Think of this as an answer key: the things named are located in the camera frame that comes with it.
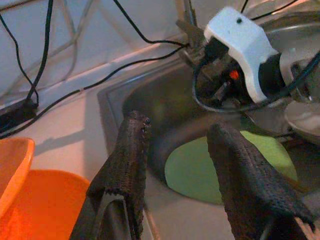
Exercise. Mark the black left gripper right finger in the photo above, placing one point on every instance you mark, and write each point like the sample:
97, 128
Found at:
245, 185

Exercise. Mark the orange plastic plate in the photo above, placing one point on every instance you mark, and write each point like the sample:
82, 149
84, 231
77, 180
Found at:
50, 205

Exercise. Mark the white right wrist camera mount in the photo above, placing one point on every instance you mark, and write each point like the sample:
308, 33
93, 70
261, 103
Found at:
237, 37

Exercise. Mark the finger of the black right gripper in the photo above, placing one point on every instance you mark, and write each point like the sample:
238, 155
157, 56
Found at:
208, 87

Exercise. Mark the steel faucet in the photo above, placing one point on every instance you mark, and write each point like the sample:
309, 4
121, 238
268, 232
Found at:
190, 30

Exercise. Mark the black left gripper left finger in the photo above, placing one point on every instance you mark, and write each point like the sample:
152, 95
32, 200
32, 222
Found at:
130, 160

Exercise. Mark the green plate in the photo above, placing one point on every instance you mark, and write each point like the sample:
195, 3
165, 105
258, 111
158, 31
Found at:
187, 170

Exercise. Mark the white bowl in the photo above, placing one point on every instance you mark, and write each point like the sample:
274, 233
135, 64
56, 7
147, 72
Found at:
305, 117

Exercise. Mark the small black power brick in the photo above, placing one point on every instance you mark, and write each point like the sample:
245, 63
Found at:
15, 112

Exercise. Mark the stainless steel sink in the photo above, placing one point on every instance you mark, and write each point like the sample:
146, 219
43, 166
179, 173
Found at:
160, 100

